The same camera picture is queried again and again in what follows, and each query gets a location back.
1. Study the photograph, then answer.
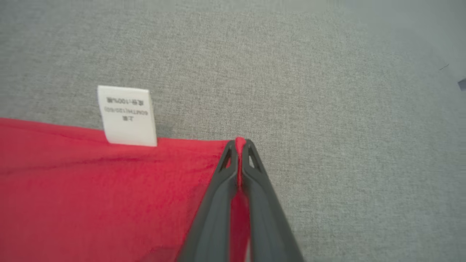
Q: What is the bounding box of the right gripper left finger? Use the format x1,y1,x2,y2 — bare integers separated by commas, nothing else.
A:
177,140,241,262

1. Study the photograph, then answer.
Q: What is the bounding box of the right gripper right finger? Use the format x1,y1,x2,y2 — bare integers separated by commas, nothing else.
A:
240,139,304,262

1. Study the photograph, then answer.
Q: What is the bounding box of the red shirt with white stripes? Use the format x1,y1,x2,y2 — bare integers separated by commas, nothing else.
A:
0,86,252,262

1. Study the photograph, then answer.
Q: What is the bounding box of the grey fabric sofa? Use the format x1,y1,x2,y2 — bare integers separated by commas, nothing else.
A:
0,0,466,262

